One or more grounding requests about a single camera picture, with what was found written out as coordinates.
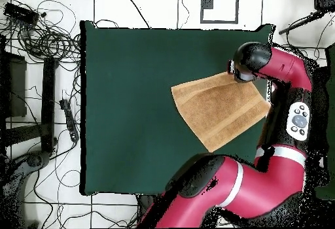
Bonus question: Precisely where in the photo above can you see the tan terry towel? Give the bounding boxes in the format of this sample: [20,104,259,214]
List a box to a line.
[171,71,272,153]

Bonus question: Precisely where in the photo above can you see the dark flat panel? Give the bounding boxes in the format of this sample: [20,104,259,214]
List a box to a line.
[0,51,27,118]

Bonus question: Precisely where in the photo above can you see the black rod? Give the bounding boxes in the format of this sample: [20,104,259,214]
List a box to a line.
[277,10,326,35]

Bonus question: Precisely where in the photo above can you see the dark green hanging cloth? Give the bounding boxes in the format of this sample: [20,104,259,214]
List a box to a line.
[315,43,335,200]

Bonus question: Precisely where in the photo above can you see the dark green table cloth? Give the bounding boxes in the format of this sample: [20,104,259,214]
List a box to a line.
[79,20,274,196]

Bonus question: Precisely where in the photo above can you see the black device box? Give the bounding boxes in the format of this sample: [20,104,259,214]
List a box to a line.
[313,0,335,12]

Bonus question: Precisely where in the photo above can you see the black power strip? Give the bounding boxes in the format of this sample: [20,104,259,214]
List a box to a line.
[59,98,80,143]

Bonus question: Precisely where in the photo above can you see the black stand bar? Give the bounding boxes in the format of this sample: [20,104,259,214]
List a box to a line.
[41,56,59,154]

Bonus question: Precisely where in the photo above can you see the grey tripod base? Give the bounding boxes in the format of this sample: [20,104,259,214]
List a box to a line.
[0,149,52,228]

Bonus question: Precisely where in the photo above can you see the black hub box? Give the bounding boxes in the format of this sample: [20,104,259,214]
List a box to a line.
[3,1,40,25]

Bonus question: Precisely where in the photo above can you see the long black cable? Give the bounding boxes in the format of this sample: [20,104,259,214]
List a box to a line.
[122,0,152,29]

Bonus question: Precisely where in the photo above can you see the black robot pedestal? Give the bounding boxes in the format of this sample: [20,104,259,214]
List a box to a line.
[137,194,159,219]

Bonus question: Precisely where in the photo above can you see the tangled black cables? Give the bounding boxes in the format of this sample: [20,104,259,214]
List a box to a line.
[0,0,82,65]

